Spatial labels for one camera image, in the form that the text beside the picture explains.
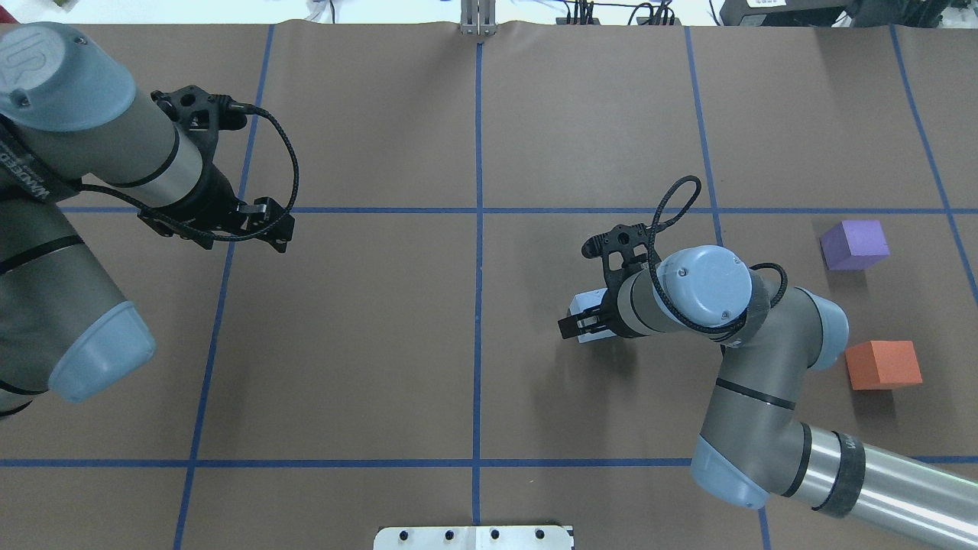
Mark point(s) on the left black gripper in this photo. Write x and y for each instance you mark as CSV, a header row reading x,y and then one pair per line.
x,y
216,189

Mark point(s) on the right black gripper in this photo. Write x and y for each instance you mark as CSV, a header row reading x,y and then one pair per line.
x,y
609,312

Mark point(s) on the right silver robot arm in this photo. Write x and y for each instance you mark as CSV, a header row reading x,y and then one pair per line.
x,y
751,446

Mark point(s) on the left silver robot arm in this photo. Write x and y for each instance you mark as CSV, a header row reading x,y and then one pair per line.
x,y
75,121

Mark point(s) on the purple foam block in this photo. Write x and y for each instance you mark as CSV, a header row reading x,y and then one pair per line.
x,y
854,244

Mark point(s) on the orange foam block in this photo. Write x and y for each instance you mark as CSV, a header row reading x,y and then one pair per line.
x,y
883,365

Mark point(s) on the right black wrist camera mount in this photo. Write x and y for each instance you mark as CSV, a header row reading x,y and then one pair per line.
x,y
624,251

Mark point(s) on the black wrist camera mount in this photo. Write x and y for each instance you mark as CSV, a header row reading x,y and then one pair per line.
x,y
624,251
195,109

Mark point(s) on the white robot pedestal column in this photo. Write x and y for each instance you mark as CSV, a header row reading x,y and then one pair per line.
x,y
476,537

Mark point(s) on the aluminium frame post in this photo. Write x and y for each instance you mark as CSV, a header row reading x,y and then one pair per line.
x,y
478,17

